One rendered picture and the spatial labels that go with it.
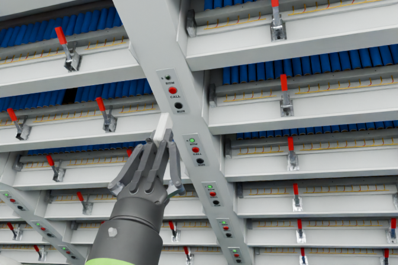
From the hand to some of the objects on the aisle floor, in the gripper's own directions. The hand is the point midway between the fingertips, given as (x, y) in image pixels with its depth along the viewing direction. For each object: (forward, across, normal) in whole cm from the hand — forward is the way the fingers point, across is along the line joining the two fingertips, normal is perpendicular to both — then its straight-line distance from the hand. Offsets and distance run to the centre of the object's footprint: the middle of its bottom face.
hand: (163, 131), depth 62 cm
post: (+22, 0, -104) cm, 106 cm away
